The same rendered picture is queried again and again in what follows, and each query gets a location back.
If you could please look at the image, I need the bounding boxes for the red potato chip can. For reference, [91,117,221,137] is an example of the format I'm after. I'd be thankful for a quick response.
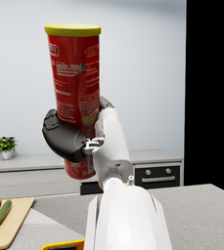
[44,22,102,181]

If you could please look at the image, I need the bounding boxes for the yellow slatted basket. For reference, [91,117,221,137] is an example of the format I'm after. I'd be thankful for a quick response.
[39,238,86,250]

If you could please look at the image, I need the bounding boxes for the black built-in oven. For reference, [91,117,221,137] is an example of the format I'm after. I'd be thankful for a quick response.
[79,161,182,196]

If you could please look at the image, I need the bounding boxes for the grey kitchen cabinet counter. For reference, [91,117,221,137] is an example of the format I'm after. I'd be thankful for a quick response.
[0,148,184,199]

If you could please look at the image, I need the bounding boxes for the potted green plant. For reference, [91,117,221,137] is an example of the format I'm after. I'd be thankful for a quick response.
[0,136,19,161]

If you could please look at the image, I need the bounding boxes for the wooden cutting board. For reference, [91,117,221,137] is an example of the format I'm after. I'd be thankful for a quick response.
[0,196,35,250]

